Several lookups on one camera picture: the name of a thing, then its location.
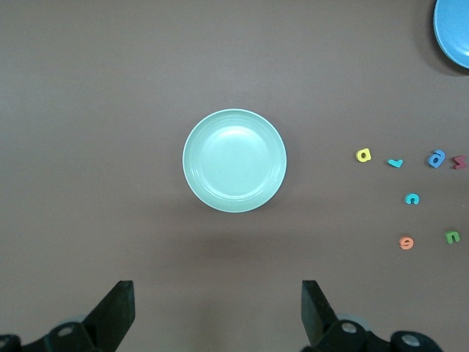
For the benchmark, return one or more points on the blue foam letter a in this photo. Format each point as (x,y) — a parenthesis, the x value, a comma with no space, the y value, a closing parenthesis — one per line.
(436,158)

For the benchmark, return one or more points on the red foam letter m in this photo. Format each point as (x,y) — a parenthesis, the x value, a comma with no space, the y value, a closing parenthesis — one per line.
(458,162)

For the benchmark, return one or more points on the green foam letter u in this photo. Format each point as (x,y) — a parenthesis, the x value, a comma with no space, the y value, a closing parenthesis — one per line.
(452,237)

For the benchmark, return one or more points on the teal foam letter c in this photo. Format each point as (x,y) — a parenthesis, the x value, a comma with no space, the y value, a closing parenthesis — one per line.
(412,198)

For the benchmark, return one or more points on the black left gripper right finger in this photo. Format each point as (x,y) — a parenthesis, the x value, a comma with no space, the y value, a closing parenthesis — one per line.
(317,319)

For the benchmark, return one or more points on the green round plate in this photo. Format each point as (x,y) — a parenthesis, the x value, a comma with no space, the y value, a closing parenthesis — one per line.
(234,160)

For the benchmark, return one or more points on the orange foam letter e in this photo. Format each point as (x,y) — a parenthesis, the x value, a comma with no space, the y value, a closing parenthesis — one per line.
(406,242)

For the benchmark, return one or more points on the brown table cover sheet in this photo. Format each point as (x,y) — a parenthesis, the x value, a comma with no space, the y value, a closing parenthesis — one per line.
(110,110)

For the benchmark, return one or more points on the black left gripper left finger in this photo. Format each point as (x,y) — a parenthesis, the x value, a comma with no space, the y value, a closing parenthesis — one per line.
(111,319)

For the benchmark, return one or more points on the blue round plate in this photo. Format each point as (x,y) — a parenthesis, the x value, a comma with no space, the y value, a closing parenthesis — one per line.
(454,33)

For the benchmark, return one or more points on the teal foam letter r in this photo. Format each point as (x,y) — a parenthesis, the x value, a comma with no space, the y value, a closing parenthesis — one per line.
(395,163)

